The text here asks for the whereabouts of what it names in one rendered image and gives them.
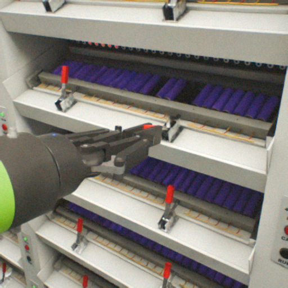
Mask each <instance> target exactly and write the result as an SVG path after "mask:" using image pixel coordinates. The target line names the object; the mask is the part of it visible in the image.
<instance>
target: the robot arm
mask: <svg viewBox="0 0 288 288"><path fill-rule="evenodd" d="M144 125H152V124H151V123H150V122H147V123H146V124H141V125H138V126H135V127H130V128H127V129H123V131H122V126H119V125H116V126H115V130H114V131H112V132H110V130H109V129H108V128H104V129H97V130H89V131H85V132H78V133H71V134H63V135H61V134H59V133H48V134H44V135H40V136H37V137H36V136H35V135H33V134H31V133H28V132H17V130H16V128H10V130H9V131H8V134H7V135H2V136H0V234H2V233H4V232H7V231H8V230H10V229H12V233H15V234H16V233H20V232H21V225H22V224H24V223H25V222H28V221H30V220H32V219H34V218H37V217H40V216H41V215H43V214H45V213H48V212H49V211H50V210H51V209H52V208H53V207H54V206H55V205H56V202H57V200H58V199H60V198H62V197H65V196H67V195H70V194H72V193H73V192H74V191H76V190H77V189H78V187H79V186H80V184H81V183H82V181H83V180H84V179H86V178H91V177H97V176H99V175H100V174H101V173H110V174H111V175H113V179H114V180H122V179H123V178H124V175H125V173H126V172H128V170H130V169H132V168H134V167H135V166H136V165H138V164H139V163H141V162H142V161H144V160H146V158H148V155H149V148H150V147H151V146H155V145H157V144H160V143H161V133H162V126H160V125H157V126H154V127H150V128H146V129H143V128H144Z"/></svg>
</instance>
